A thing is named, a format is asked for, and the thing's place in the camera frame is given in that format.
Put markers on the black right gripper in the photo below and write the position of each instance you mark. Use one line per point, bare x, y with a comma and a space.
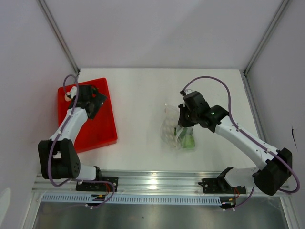
182, 121

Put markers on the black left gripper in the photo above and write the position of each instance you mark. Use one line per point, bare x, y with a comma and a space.
99, 99

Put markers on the green bell pepper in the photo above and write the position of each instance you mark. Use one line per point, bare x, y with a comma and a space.
181, 132

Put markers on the clear zip top bag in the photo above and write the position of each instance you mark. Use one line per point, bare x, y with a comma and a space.
168, 126

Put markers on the green round lime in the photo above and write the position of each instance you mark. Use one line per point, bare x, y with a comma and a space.
188, 142

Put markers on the green chili pepper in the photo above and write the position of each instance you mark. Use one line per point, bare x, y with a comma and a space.
95, 90

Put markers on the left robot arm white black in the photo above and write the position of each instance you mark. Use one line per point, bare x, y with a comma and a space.
58, 156

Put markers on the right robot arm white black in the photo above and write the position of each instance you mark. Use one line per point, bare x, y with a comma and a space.
272, 166

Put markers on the red plastic tray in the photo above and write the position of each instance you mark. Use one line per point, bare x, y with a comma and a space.
96, 133

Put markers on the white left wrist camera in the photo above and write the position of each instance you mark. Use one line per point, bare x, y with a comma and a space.
72, 93

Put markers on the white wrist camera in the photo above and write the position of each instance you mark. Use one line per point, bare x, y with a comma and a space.
189, 91
72, 93

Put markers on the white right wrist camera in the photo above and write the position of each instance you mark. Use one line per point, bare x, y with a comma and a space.
189, 91

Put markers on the aluminium rail frame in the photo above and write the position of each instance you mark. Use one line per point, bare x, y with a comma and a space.
141, 183

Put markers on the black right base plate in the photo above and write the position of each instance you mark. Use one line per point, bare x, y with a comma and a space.
219, 186

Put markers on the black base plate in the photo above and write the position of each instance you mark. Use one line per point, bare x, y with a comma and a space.
101, 187
219, 186

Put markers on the left aluminium corner post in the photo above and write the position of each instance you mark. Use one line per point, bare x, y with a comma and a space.
58, 34

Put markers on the aluminium corner post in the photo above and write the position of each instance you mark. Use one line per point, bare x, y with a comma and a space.
282, 8
58, 34

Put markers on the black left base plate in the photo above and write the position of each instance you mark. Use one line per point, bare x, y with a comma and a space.
101, 187

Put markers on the white slotted cable duct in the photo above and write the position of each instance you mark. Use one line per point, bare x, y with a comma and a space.
133, 199

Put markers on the right aluminium corner post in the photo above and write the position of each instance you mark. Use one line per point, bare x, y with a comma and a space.
282, 8

